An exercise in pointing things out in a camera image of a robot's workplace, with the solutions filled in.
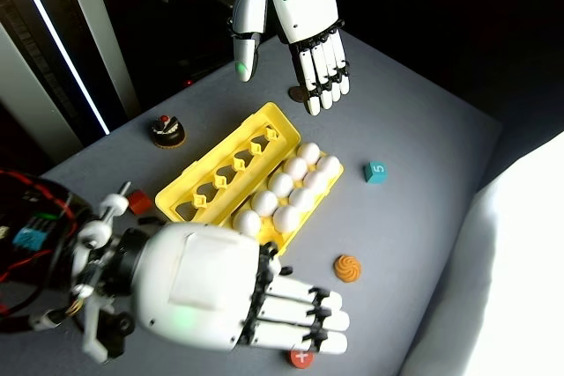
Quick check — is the red disc with plus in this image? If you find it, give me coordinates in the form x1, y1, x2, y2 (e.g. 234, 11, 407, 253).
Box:
288, 348, 317, 369

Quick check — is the white sheet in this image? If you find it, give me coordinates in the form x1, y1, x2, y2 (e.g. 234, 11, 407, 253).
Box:
398, 129, 564, 376

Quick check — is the chocolate toy cake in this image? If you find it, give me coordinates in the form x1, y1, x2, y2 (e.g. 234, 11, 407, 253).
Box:
150, 114, 187, 150

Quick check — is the bright light strip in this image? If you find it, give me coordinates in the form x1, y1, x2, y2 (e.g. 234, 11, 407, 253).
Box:
9, 0, 111, 136

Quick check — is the grey table cloth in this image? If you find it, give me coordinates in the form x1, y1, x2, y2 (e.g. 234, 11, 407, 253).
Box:
41, 32, 503, 376

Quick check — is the grey white panel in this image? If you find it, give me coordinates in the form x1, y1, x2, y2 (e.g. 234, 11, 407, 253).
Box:
0, 21, 85, 165

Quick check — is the teal number block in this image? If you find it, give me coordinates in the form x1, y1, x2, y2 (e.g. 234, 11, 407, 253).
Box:
363, 160, 389, 184

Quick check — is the red toy block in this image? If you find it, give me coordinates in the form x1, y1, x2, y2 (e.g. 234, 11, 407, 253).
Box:
127, 189, 154, 215

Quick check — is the orange swirl toy cookie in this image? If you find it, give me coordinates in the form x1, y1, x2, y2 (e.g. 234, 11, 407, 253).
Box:
333, 254, 363, 283

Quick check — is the white pillar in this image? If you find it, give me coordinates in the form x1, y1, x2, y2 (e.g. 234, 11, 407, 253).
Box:
58, 0, 142, 118

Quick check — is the yellow plastic egg box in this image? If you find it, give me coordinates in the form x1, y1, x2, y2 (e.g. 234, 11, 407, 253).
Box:
154, 101, 345, 258

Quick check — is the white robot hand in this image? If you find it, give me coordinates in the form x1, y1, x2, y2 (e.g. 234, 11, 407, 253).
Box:
130, 221, 352, 358
226, 0, 353, 116

